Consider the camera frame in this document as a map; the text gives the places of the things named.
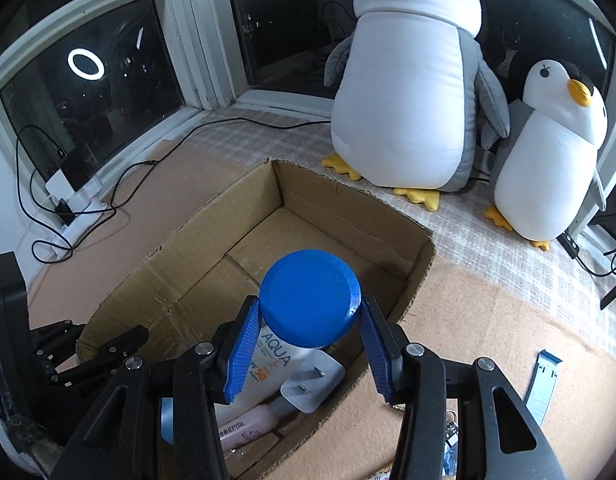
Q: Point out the black inline remote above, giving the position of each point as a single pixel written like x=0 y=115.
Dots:
x=571 y=245

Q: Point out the black plug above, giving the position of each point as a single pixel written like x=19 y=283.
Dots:
x=65 y=212

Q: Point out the black tripod stand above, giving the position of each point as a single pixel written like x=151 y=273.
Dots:
x=615 y=292

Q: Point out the white sunscreen bottle blue cap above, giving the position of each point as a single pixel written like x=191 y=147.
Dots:
x=310 y=300

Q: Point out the small penguin plush toy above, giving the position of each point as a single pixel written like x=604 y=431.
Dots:
x=542 y=175

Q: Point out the white wall charger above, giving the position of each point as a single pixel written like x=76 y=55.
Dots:
x=58 y=185

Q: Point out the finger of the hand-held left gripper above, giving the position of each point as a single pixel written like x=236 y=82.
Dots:
x=108 y=352
x=58 y=337

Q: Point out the round blue tin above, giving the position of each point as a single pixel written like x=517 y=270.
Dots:
x=167 y=420

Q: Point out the black power adapter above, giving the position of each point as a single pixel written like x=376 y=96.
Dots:
x=80 y=170

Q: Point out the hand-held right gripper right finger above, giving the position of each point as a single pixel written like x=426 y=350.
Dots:
x=375 y=350

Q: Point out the blue phone stand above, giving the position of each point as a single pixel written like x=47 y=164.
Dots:
x=542 y=390

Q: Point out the large penguin plush toy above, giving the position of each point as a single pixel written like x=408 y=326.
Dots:
x=402 y=85

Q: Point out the white charger adapter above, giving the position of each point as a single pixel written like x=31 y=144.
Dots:
x=313 y=385

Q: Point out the cardboard box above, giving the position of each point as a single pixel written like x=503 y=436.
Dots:
x=338 y=220

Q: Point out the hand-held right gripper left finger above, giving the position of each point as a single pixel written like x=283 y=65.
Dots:
x=240 y=355

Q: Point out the small white bottle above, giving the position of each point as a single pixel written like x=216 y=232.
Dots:
x=248 y=430

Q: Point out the grey plaid cloth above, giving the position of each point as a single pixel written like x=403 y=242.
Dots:
x=487 y=260

